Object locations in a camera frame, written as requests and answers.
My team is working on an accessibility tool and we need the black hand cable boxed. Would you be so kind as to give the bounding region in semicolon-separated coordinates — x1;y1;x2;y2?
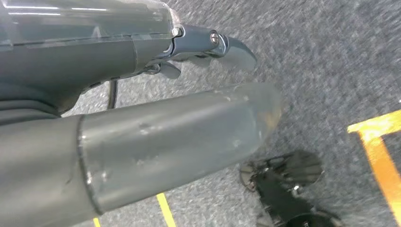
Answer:
106;79;118;110

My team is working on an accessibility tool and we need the yellow floor tape square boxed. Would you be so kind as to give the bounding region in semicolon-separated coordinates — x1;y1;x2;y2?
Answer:
347;109;401;226

